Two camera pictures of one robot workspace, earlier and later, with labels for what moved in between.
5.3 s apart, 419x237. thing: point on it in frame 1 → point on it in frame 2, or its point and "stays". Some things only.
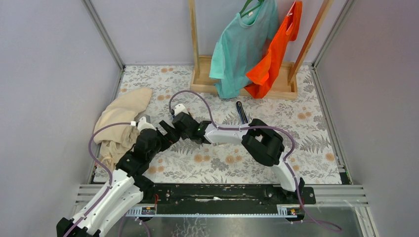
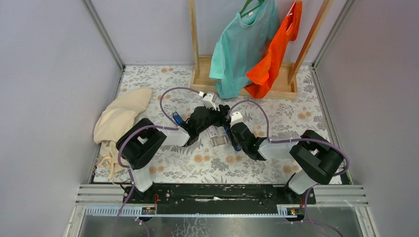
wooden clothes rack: [282, 75] stays
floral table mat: [303, 119] stays
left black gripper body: [153, 152] → [213, 119]
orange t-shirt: [266, 72] stays
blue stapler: [242, 112] → [236, 148]
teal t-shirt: [239, 47] stays
